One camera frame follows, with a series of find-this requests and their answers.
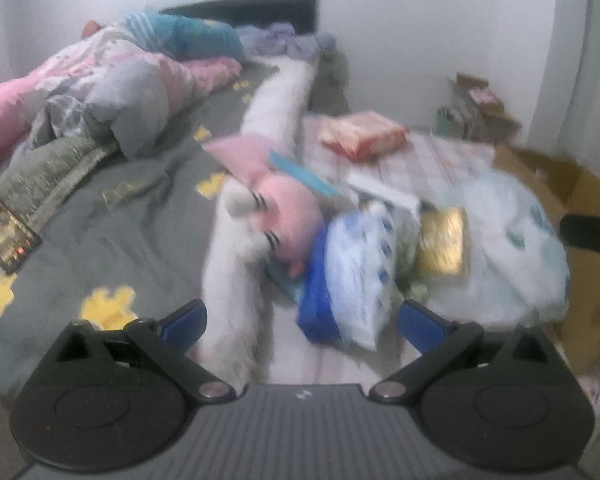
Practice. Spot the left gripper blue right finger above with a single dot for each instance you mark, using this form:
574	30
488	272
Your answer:
422	328

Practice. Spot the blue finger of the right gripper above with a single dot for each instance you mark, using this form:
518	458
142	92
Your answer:
580	231

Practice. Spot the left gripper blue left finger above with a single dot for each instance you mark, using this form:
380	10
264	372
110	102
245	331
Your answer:
185	326

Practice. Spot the blue white tissue pack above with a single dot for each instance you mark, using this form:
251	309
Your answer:
349	279

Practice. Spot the white blue paper box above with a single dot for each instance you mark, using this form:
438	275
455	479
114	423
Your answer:
373	187

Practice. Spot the pink pig plush toy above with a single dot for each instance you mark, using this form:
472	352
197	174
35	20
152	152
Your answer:
283	214

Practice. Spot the white rolled blanket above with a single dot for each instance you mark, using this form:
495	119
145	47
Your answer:
230	285

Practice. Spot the white plastic bag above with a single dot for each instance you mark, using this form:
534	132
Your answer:
516	269

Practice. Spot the brown cardboard box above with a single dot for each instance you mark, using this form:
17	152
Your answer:
570	195

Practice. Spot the gold foil packet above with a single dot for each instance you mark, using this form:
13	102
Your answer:
442	246

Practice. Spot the grey bed sheet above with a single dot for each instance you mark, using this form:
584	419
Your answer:
125	212

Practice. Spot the small corner cardboard box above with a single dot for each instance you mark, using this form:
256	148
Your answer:
475	113

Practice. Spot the plaid floral mat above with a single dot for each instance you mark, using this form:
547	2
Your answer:
426	165

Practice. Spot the smartphone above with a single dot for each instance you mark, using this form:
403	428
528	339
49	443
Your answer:
17	240

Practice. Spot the red wet wipes pack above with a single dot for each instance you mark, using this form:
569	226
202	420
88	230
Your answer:
364	136

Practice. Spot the pink grey quilt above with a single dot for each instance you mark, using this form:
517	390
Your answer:
76	70

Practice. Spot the blue pillow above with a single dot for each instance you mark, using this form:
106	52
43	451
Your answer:
184	39

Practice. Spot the purple clothes pile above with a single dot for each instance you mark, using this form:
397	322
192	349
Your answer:
281	38

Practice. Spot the black headboard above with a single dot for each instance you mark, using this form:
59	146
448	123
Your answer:
301	14

